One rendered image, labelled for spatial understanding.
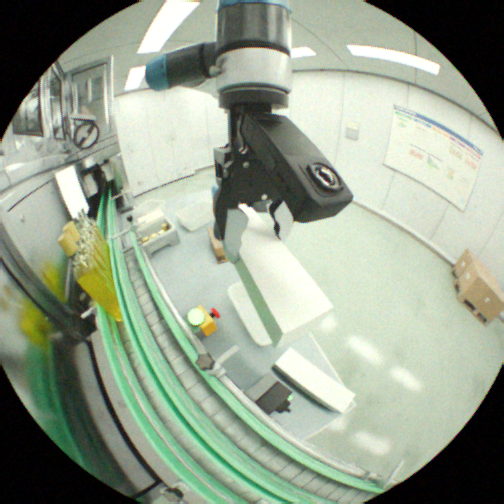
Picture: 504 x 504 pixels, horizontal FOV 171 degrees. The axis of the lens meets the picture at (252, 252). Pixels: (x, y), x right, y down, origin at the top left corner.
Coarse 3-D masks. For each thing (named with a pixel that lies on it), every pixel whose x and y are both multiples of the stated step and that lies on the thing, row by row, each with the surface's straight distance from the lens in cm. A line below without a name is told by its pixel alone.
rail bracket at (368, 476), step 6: (402, 462) 49; (396, 468) 49; (366, 474) 52; (372, 474) 52; (390, 474) 49; (366, 480) 52; (372, 480) 51; (378, 480) 50; (384, 480) 48; (390, 480) 48; (378, 486) 48; (384, 486) 48; (390, 486) 47
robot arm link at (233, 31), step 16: (224, 0) 23; (240, 0) 21; (256, 0) 21; (272, 0) 22; (224, 16) 21; (240, 16) 20; (256, 16) 20; (272, 16) 20; (288, 16) 23; (224, 32) 20; (240, 32) 19; (256, 32) 18; (272, 32) 19; (288, 32) 21; (224, 48) 19; (240, 48) 19; (272, 48) 18; (288, 48) 20
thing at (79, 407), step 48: (48, 96) 118; (0, 144) 65; (48, 144) 107; (0, 192) 52; (0, 240) 48; (0, 288) 44; (0, 336) 40; (48, 336) 48; (48, 384) 42; (96, 384) 53; (48, 432) 38; (96, 432) 45; (144, 480) 48
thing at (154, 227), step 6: (156, 222) 97; (162, 222) 98; (168, 222) 92; (144, 228) 97; (150, 228) 97; (156, 228) 98; (168, 228) 97; (174, 228) 85; (144, 234) 98; (150, 234) 99; (156, 234) 99; (162, 234) 83; (150, 240) 82
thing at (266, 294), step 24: (264, 240) 23; (240, 264) 23; (264, 264) 20; (288, 264) 20; (264, 288) 18; (288, 288) 18; (312, 288) 19; (264, 312) 19; (288, 312) 17; (312, 312) 17; (288, 336) 18
